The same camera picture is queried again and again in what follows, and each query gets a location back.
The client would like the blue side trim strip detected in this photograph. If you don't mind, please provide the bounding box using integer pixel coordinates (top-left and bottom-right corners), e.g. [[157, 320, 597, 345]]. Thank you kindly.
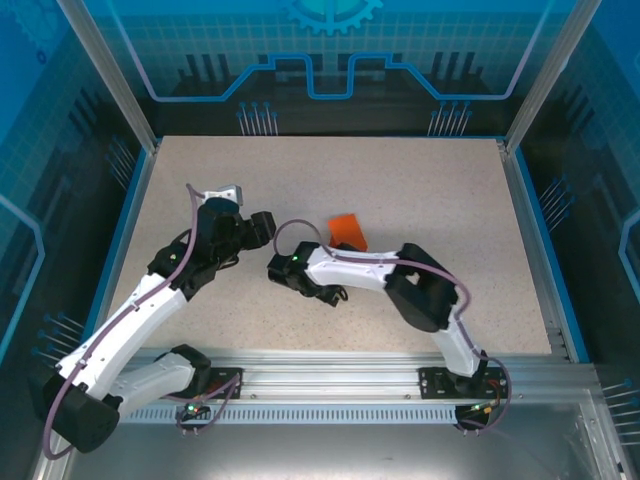
[[511, 147, 592, 365], [82, 147, 161, 365]]

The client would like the aluminium front beam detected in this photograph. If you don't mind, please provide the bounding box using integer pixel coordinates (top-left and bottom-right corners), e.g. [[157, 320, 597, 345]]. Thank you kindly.
[[67, 348, 599, 401]]

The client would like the steel tray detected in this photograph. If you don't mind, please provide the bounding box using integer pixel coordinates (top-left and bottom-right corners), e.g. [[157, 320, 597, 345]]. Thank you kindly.
[[29, 389, 634, 480]]

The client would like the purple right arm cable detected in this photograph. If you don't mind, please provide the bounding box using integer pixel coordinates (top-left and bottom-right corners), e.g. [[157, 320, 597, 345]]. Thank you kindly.
[[272, 218, 513, 436]]

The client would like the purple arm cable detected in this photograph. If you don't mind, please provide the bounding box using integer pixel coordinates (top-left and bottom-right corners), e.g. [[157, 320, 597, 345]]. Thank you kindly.
[[272, 218, 513, 436], [42, 182, 243, 461]]

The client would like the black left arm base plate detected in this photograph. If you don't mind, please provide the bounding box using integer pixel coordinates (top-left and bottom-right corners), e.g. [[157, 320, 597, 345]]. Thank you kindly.
[[205, 366, 246, 400]]

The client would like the slotted white cable duct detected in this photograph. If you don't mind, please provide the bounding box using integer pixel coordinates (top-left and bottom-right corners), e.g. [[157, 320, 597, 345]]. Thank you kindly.
[[117, 405, 501, 426]]

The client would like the cable connector with green light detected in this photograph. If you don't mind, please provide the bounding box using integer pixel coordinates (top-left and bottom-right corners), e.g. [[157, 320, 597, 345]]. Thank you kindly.
[[180, 397, 210, 420], [467, 398, 503, 417]]

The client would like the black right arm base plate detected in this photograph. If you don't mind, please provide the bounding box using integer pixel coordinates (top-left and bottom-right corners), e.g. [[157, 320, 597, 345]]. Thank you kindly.
[[418, 364, 507, 401]]

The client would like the aluminium frame post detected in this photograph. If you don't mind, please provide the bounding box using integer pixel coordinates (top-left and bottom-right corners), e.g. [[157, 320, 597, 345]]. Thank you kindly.
[[55, 0, 162, 154], [501, 0, 602, 154]]

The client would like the aluminium side rail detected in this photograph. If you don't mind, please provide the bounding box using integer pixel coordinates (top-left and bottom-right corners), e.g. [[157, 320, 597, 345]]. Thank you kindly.
[[495, 139, 574, 362]]

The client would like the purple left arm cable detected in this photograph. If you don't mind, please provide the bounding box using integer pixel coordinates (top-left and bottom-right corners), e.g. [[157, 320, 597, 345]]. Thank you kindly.
[[42, 182, 243, 461]]

